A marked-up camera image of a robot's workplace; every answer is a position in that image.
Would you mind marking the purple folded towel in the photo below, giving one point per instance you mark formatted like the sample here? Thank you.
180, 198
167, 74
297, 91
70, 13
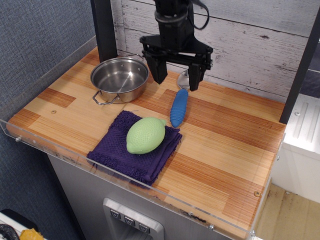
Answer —
111, 150

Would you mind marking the black vertical post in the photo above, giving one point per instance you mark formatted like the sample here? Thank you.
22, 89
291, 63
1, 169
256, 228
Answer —
303, 67
104, 29

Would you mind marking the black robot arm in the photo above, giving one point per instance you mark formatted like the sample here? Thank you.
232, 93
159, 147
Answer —
176, 12

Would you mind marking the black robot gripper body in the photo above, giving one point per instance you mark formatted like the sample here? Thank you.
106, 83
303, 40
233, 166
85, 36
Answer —
177, 44

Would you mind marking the clear acrylic table guard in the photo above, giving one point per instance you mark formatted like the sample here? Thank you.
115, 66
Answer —
210, 188

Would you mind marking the white ribbed side counter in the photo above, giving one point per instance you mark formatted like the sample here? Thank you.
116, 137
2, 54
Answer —
297, 166

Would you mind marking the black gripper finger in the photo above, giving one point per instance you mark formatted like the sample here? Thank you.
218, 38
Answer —
157, 67
196, 71

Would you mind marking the grey dispenser button panel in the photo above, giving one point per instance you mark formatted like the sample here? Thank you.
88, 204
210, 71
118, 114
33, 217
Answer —
127, 224

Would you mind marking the black left vertical post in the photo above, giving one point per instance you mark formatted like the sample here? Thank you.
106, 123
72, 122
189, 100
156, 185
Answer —
104, 29

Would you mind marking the yellow object at corner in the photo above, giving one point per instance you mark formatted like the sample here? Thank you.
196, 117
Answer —
30, 234

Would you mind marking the stainless steel pot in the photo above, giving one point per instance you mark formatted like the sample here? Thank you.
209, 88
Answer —
119, 80

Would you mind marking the black right vertical post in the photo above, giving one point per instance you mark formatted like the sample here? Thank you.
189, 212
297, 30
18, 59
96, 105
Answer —
303, 67

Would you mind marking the green toy lemon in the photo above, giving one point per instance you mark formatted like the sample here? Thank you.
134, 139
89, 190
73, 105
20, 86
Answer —
145, 135

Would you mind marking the blue handled metal spoon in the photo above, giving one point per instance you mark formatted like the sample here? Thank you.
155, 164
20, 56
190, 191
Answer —
179, 106

